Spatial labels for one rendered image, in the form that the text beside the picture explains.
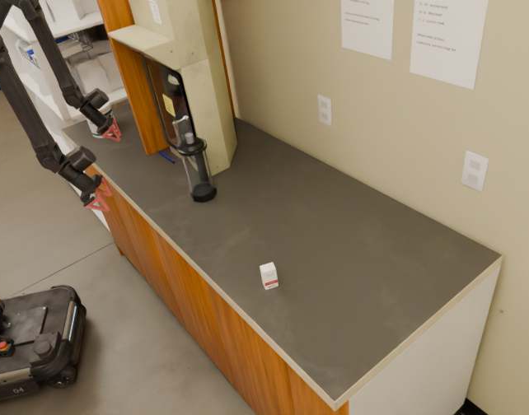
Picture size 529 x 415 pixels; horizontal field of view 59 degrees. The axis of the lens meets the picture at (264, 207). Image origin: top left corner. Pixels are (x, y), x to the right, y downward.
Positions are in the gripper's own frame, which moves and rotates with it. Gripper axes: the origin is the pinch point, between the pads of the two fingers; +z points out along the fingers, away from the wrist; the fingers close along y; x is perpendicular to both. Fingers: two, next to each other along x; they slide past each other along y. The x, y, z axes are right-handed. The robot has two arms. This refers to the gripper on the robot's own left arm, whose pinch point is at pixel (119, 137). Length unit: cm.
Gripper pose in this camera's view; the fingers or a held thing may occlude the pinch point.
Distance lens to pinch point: 219.2
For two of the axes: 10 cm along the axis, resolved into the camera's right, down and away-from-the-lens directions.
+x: -7.9, 5.6, 2.5
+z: 5.9, 5.9, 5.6
